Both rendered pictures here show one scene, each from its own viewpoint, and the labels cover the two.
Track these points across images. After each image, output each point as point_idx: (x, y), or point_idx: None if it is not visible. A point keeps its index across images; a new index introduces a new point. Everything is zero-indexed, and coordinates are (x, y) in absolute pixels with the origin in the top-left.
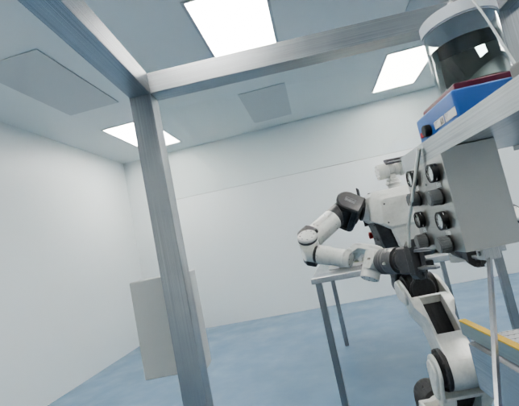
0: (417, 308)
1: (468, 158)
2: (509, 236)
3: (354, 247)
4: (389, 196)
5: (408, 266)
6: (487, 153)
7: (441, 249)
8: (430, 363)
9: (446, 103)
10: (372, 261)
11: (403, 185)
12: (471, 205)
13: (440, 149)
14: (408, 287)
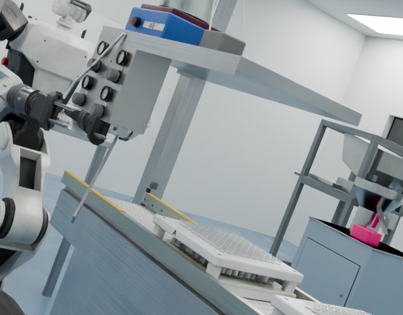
0: (12, 156)
1: (149, 64)
2: (138, 127)
3: None
4: (54, 36)
5: (40, 112)
6: (161, 67)
7: (93, 112)
8: None
9: (161, 17)
10: (7, 90)
11: (72, 34)
12: (131, 95)
13: (138, 46)
14: (14, 134)
